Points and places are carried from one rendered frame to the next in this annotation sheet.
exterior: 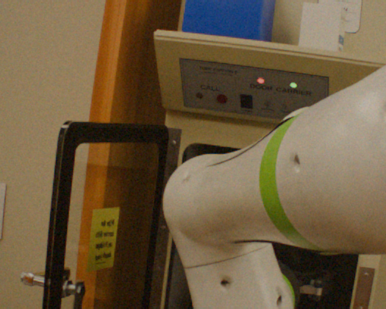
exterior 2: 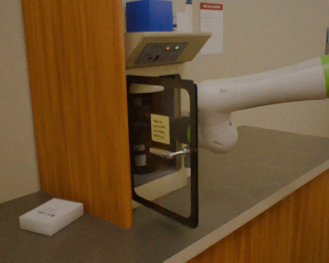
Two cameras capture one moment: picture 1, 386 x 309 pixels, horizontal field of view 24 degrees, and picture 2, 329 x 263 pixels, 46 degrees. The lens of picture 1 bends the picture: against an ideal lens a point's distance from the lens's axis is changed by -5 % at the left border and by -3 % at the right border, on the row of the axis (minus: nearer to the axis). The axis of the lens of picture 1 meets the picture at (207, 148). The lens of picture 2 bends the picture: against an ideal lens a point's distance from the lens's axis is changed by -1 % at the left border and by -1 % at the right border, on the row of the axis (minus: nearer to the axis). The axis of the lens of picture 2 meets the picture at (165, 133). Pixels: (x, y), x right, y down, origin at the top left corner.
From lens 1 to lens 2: 1.15 m
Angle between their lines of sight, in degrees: 59
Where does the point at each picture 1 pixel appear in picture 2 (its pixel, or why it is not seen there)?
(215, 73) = (154, 48)
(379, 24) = not seen: hidden behind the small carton
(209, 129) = (134, 72)
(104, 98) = (122, 68)
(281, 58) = (180, 38)
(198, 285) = (221, 129)
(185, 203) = (230, 99)
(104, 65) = (119, 52)
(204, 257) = (224, 118)
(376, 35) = not seen: hidden behind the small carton
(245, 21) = (169, 24)
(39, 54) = not seen: outside the picture
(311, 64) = (187, 38)
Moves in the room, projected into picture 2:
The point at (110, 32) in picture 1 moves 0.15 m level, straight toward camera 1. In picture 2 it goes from (119, 35) to (171, 33)
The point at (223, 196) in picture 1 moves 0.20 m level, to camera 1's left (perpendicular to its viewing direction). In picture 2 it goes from (274, 91) to (249, 102)
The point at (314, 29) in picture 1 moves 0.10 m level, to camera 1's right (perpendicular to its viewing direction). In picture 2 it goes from (181, 23) to (195, 23)
